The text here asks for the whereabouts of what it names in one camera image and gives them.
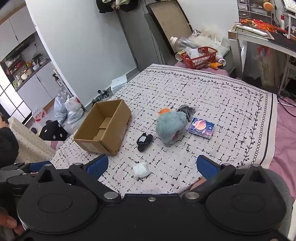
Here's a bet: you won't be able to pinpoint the grey door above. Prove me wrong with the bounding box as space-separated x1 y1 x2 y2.
117 1 177 71

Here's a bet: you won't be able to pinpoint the hanging dark clothes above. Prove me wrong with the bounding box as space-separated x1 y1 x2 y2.
96 0 138 14

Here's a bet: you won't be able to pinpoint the person's left hand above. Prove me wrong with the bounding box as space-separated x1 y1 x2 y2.
0 212 25 235

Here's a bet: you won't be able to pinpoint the black polka dot bag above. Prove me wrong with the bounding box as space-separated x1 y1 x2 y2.
39 120 68 141

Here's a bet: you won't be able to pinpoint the clear plastic bottle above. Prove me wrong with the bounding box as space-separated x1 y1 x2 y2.
170 37 198 51

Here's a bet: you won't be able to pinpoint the dark grey fabric bundle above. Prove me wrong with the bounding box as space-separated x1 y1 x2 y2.
177 105 196 122

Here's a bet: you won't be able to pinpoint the red plastic basket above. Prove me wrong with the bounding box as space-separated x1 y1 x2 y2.
180 47 218 69

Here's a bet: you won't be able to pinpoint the white storage box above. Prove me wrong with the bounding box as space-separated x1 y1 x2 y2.
111 75 127 93

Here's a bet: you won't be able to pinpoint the black knitted pouch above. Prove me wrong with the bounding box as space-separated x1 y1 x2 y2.
137 133 153 152

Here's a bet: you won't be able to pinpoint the white soft pack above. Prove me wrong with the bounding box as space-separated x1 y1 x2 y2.
132 162 151 178

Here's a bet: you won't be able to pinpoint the white plastic bag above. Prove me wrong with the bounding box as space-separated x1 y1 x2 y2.
65 96 84 124

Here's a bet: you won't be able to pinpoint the white keyboard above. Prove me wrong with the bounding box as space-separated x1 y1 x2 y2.
283 0 296 14

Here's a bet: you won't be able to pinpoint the large flat cardboard tray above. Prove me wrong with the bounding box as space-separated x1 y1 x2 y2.
146 1 193 54

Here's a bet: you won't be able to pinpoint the blue fluffy plush toy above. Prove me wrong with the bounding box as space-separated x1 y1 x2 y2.
156 111 188 145

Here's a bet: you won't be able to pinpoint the white black patterned blanket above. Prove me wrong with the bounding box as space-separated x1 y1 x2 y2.
51 64 278 195

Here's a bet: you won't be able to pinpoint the blue tissue pack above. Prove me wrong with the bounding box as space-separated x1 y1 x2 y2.
188 118 215 140

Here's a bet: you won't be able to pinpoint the white desk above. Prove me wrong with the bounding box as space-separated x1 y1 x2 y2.
228 23 295 95

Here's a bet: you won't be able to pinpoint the burger plush toy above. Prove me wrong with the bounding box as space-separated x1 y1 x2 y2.
158 108 171 116

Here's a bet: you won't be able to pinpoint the brown cardboard box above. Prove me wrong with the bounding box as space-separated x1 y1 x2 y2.
74 99 132 156

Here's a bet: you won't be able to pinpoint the grey plastic bag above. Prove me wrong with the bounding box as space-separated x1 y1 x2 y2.
54 96 67 124

